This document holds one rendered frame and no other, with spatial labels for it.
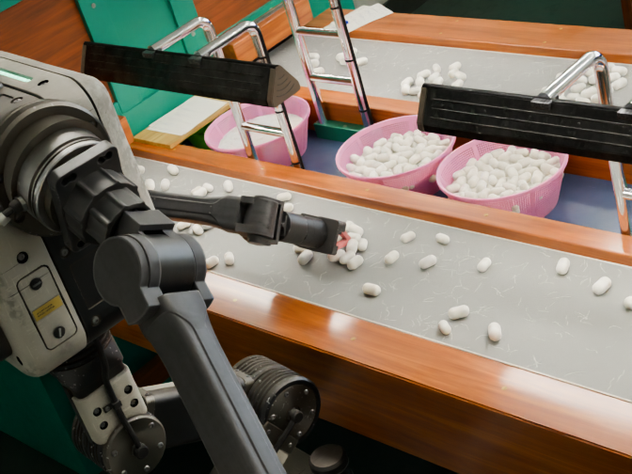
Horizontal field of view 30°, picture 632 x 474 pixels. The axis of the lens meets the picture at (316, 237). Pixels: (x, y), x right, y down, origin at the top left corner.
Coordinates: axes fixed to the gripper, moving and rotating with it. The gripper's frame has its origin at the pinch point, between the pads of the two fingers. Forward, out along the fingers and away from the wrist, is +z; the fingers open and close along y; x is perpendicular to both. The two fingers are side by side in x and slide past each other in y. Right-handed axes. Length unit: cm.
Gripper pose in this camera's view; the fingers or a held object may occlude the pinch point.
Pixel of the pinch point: (346, 240)
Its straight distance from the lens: 230.9
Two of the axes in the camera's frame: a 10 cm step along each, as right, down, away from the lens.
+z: 6.5, 1.4, 7.4
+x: -2.2, 9.7, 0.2
